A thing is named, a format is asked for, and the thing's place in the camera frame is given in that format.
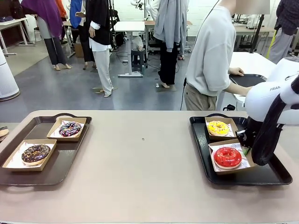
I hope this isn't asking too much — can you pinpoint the large brown serving tray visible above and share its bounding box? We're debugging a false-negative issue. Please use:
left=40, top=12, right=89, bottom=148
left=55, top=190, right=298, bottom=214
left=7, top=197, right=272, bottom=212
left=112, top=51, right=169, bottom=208
left=0, top=113, right=93, bottom=187

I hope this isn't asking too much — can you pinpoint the brown cardboard carton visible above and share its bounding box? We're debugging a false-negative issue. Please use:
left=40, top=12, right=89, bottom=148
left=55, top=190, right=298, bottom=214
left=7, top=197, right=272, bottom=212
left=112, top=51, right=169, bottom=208
left=74, top=43, right=84, bottom=58

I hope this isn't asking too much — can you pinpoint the thick black right arm hose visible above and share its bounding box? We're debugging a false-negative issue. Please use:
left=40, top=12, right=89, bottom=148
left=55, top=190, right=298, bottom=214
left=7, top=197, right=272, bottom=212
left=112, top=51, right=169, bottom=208
left=251, top=74, right=299, bottom=167

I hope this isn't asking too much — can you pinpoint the red glazed donut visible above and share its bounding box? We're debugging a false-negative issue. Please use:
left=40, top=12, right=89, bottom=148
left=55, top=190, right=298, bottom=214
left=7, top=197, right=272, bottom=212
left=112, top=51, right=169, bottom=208
left=213, top=147, right=242, bottom=170

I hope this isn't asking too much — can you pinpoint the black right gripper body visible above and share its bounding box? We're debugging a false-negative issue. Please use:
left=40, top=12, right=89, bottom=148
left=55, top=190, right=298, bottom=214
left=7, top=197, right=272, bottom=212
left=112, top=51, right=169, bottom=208
left=235, top=117, right=263, bottom=148

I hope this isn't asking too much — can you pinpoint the black plastic stool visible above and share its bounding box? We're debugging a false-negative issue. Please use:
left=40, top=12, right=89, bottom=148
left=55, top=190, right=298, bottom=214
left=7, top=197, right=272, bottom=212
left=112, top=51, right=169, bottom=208
left=130, top=48, right=148, bottom=75

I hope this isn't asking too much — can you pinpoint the person's left hand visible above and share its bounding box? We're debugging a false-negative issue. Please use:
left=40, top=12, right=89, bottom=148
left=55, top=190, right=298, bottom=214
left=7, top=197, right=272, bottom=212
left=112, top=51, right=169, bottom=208
left=228, top=67, right=245, bottom=77

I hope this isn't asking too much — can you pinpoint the black stand pole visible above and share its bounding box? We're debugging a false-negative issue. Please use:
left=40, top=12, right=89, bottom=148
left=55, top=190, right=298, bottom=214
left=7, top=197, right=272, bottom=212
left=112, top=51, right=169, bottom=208
left=249, top=14, right=266, bottom=54

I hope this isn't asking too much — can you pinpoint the white cylindrical pedestal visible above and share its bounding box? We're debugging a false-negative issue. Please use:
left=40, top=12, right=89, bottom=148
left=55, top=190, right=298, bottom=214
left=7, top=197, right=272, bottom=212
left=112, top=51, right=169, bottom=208
left=0, top=48, right=21, bottom=102

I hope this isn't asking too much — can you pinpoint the purple sprinkled donut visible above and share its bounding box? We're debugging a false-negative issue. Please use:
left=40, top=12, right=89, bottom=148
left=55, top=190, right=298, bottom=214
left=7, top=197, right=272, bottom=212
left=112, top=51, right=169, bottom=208
left=58, top=121, right=82, bottom=138

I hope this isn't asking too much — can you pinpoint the chocolate sprinkled donut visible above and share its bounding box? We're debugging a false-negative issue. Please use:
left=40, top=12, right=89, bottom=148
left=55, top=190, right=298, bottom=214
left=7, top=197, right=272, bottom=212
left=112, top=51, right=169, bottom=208
left=21, top=144, right=51, bottom=166

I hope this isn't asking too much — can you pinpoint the large black serving tray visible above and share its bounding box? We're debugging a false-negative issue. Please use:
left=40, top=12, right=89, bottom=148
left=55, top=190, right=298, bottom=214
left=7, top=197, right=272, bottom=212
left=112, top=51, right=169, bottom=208
left=189, top=113, right=293, bottom=187

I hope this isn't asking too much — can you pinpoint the yellow sprinkled donut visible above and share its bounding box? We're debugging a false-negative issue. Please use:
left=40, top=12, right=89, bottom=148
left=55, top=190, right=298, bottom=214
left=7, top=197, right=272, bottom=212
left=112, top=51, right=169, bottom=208
left=207, top=120, right=230, bottom=137

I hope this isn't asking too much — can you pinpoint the mannequin in blue garment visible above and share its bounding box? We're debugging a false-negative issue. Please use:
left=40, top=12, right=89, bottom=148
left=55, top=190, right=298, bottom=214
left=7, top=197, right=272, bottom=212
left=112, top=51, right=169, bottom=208
left=56, top=0, right=96, bottom=70

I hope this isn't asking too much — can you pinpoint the small black serving tray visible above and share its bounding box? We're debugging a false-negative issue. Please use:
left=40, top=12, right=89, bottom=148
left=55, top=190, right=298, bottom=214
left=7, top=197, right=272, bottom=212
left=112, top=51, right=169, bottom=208
left=228, top=73, right=267, bottom=88

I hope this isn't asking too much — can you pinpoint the bystander in dark sweater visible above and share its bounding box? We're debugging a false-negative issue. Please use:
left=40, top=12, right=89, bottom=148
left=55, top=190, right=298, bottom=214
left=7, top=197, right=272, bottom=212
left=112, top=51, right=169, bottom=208
left=268, top=0, right=299, bottom=65

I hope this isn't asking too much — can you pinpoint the brown cardboard food box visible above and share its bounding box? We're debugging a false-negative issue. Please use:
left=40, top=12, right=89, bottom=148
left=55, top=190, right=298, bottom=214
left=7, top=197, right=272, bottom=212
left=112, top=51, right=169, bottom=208
left=1, top=139, right=57, bottom=173
left=205, top=116, right=239, bottom=140
left=207, top=140, right=257, bottom=175
left=46, top=117, right=87, bottom=142

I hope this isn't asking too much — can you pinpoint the mannequin in purple garment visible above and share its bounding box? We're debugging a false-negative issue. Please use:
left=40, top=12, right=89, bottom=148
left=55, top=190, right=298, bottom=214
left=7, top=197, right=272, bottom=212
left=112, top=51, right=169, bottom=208
left=20, top=0, right=72, bottom=70

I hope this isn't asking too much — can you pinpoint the white side table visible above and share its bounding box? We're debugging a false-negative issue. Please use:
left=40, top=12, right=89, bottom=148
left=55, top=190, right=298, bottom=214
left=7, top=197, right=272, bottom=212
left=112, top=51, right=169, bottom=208
left=216, top=51, right=281, bottom=110

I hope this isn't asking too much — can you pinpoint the white height adjustable desk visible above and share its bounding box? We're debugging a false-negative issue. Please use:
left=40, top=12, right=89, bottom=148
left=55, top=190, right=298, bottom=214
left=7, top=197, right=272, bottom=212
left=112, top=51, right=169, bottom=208
left=114, top=21, right=146, bottom=78

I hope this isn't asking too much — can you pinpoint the tan object at table edge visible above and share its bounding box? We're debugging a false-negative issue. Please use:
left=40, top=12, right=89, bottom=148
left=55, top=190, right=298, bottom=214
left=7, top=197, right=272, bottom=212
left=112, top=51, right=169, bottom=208
left=0, top=126, right=10, bottom=141

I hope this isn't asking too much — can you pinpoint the mannequin in grey hoodie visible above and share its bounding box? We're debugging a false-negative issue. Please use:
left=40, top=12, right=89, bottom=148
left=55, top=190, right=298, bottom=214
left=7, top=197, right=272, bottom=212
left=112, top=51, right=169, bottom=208
left=153, top=0, right=190, bottom=89

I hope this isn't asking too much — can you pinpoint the wooden top background desk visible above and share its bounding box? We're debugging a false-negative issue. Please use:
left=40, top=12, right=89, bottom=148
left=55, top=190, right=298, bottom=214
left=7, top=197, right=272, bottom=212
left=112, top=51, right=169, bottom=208
left=231, top=22, right=276, bottom=51

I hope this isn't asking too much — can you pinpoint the white desk with dark items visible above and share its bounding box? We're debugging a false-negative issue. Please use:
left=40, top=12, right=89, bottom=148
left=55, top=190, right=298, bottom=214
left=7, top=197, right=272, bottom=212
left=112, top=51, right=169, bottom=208
left=0, top=17, right=31, bottom=56

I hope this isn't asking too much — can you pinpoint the clear plastic bag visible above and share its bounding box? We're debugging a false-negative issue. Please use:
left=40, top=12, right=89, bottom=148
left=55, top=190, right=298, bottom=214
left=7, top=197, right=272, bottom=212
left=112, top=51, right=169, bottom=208
left=131, top=36, right=144, bottom=51

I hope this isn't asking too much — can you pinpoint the mannequin in black top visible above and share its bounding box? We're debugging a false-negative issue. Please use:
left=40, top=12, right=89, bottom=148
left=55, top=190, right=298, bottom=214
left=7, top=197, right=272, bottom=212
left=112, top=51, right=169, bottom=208
left=85, top=0, right=114, bottom=98

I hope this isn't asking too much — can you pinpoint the person in beige sweater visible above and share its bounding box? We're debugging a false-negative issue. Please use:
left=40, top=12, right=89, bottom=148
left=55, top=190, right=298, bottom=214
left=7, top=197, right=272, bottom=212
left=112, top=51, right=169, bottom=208
left=184, top=0, right=271, bottom=111

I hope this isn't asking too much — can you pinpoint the person's right forearm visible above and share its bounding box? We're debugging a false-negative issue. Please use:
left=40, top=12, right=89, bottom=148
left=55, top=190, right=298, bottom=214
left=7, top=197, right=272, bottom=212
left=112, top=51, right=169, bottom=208
left=221, top=83, right=253, bottom=97

